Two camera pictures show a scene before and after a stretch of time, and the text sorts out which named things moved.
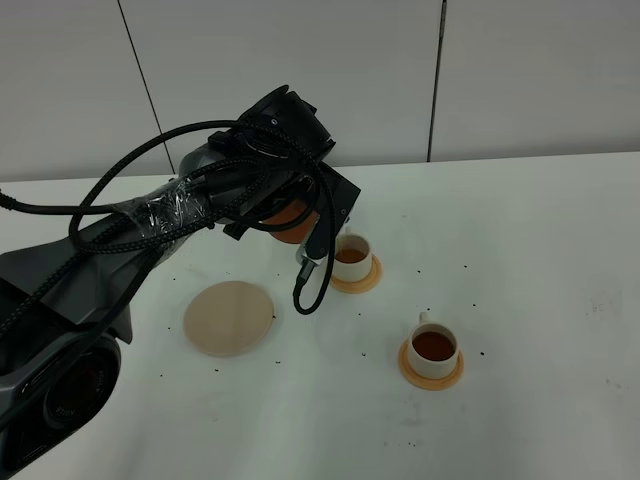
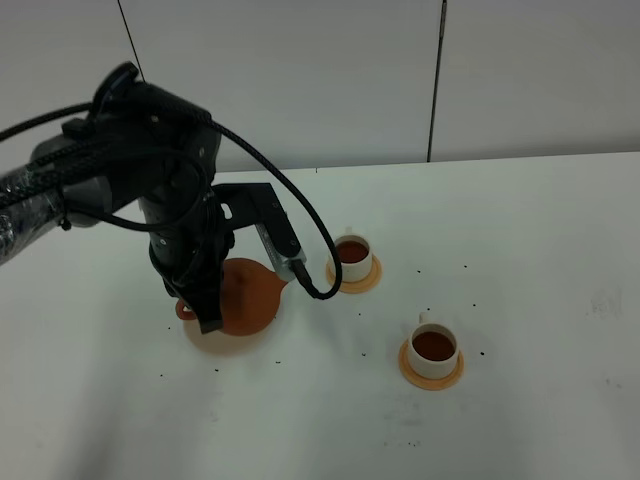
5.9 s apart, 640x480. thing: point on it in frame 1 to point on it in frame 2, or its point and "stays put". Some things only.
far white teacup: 352,258 stays put
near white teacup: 433,349 stays put
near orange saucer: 428,383 stays put
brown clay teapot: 296,234 to 251,297
